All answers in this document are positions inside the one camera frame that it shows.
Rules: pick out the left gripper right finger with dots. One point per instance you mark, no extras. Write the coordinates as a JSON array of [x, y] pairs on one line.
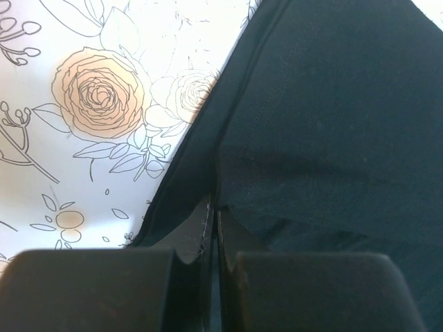
[[262, 290]]

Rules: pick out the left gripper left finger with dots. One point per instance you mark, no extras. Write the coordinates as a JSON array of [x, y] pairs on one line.
[[166, 287]]

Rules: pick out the black t shirt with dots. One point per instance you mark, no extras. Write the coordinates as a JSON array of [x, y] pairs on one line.
[[324, 134]]

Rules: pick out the floral table cloth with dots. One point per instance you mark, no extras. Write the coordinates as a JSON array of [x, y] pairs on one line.
[[96, 97]]

